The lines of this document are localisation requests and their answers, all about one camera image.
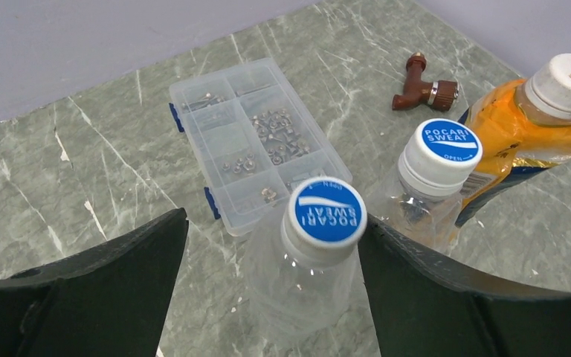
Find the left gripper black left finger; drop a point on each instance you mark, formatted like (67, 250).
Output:
(109, 300)

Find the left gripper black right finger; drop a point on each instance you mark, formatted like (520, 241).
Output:
(423, 303)

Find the clear plastic bottle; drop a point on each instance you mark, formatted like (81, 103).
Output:
(292, 297)
(428, 220)

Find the blue bottle cap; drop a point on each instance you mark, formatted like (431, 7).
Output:
(324, 219)
(439, 156)

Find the orange juice bottle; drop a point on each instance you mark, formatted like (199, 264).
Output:
(519, 142)

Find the white bottle cap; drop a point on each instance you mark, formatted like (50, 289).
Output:
(549, 89)

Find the clear plastic screw box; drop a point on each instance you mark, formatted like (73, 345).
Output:
(253, 138)

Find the brown pipe fitting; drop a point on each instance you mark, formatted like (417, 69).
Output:
(439, 95)

